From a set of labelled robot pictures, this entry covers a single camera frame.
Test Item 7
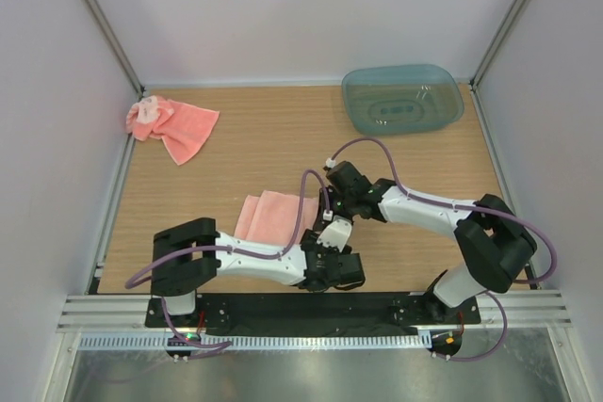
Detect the light pink towel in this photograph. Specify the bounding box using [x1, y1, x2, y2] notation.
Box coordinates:
[234, 191, 300, 246]

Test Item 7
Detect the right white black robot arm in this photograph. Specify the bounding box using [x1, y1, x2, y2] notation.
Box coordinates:
[325, 159, 537, 323]

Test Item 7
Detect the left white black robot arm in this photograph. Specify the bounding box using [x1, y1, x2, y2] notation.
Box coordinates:
[151, 216, 366, 327]

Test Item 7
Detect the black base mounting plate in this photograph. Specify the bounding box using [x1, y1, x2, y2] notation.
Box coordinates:
[171, 292, 481, 338]

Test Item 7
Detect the blue translucent plastic tub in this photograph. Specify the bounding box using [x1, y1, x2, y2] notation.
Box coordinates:
[341, 64, 464, 136]

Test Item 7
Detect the coral pink printed towel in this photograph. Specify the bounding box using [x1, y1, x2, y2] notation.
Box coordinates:
[125, 95, 220, 166]

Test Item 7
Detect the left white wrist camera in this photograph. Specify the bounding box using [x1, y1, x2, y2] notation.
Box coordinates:
[317, 215, 352, 252]

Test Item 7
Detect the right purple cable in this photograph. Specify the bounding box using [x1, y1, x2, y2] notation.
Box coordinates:
[324, 137, 560, 364]

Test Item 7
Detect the white slotted cable duct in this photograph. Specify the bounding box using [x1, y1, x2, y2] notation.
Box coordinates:
[78, 330, 432, 352]

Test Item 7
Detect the aluminium front rail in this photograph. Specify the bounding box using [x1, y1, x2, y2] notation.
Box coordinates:
[57, 290, 572, 333]

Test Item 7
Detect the right aluminium frame post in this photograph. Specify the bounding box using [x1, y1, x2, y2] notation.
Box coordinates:
[469, 0, 530, 91]

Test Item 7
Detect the aluminium frame post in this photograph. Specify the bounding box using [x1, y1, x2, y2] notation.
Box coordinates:
[82, 0, 145, 98]
[469, 0, 530, 91]

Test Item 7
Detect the left aluminium frame post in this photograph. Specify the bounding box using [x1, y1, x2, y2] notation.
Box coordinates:
[82, 0, 145, 98]

